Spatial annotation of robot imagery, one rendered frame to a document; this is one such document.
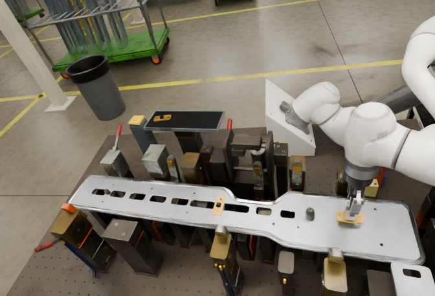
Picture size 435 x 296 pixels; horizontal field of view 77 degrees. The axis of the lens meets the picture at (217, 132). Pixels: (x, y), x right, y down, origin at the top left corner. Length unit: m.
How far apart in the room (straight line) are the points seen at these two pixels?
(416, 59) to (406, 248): 0.57
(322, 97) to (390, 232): 0.72
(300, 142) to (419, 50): 0.77
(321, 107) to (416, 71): 0.64
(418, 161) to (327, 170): 0.93
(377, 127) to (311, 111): 0.86
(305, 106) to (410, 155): 0.89
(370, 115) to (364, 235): 0.48
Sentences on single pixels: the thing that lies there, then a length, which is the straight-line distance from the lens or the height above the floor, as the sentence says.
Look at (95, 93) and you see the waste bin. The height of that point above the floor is 0.43.
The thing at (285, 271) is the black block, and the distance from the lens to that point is 0.99.
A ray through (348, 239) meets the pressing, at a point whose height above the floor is 1.00.
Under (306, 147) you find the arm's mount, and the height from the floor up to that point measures 0.77.
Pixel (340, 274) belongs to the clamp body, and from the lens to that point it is 0.95.
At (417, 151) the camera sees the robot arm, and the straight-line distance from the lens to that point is 0.72.
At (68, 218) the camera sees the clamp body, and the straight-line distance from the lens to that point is 1.30.
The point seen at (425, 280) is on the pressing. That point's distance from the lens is 1.05.
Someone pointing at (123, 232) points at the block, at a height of 1.03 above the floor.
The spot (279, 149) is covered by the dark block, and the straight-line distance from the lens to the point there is 1.12.
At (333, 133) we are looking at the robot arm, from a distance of 1.58.
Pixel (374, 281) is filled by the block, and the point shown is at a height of 0.98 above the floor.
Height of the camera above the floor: 1.91
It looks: 40 degrees down
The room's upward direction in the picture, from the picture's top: 14 degrees counter-clockwise
